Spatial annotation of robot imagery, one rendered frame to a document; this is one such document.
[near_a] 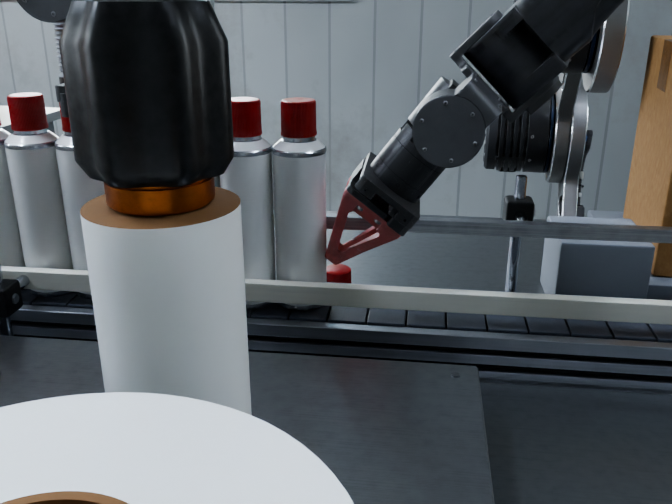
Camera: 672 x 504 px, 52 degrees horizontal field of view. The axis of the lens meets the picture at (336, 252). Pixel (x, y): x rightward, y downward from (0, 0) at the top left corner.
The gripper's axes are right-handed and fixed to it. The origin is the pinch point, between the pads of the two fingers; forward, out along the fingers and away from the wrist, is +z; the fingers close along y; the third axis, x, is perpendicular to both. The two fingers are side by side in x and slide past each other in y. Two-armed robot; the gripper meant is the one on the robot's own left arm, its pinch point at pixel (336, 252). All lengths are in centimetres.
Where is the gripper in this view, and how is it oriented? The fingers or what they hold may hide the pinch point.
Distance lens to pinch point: 68.9
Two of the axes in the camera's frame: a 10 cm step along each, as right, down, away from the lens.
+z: -6.0, 7.2, 3.4
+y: -1.1, 3.5, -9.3
